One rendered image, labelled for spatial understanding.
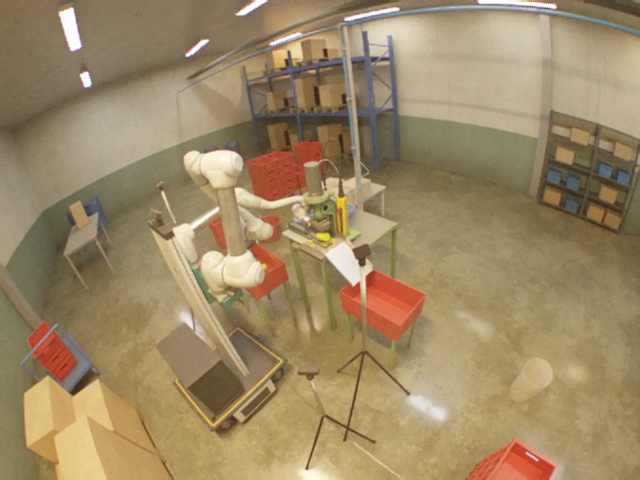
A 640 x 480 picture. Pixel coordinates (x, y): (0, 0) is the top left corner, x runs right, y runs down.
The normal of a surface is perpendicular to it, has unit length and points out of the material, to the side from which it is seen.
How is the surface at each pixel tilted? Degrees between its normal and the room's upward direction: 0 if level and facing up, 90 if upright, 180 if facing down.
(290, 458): 0
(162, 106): 90
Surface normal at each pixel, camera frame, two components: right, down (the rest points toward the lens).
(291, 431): -0.12, -0.83
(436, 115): -0.72, 0.45
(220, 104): 0.68, 0.33
